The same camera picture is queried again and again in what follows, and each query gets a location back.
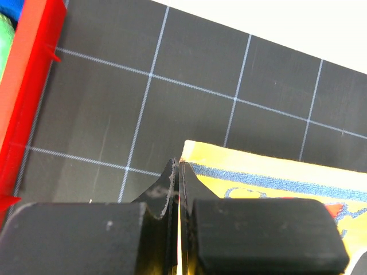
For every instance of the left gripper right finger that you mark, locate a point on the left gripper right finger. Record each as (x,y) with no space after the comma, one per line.
(255,235)

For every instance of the red plastic bin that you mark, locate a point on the red plastic bin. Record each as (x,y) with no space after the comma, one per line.
(32,52)

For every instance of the yellow and blue towel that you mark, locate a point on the yellow and blue towel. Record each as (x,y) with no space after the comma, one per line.
(236,174)

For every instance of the green towel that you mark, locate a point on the green towel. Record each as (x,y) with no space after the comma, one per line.
(6,40)

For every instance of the black grid mat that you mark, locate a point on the black grid mat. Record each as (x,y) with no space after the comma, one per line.
(136,79)

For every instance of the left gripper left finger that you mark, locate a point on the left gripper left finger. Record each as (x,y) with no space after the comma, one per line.
(139,237)

